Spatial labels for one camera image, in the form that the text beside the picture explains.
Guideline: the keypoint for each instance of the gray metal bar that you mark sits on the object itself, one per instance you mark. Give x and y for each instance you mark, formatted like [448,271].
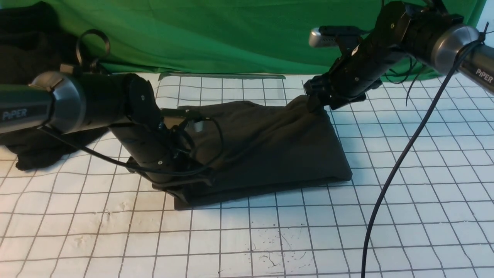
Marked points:
[222,75]

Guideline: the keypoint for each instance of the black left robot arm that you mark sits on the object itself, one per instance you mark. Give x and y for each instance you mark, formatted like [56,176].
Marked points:
[59,103]

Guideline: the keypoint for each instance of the black clothes pile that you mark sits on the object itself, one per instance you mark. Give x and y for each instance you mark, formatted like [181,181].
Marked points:
[32,42]

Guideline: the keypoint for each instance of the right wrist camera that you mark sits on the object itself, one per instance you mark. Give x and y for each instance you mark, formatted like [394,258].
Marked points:
[336,36]

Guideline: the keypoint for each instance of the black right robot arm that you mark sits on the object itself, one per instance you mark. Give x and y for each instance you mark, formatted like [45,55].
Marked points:
[429,34]

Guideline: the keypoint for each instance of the gray long-sleeve shirt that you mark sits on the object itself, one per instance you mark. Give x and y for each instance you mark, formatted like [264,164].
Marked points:
[267,149]

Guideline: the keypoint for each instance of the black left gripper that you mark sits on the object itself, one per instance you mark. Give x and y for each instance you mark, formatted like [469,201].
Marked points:
[161,157]

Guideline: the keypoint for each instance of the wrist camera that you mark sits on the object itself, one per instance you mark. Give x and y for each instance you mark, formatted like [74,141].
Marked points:
[190,120]
[336,36]

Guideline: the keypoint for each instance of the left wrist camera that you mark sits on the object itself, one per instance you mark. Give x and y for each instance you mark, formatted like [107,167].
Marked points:
[190,120]

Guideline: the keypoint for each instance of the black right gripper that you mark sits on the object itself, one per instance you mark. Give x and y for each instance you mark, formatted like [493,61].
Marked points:
[321,92]

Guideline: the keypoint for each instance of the green backdrop cloth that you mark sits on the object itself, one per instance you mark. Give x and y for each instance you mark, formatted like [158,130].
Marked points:
[215,36]

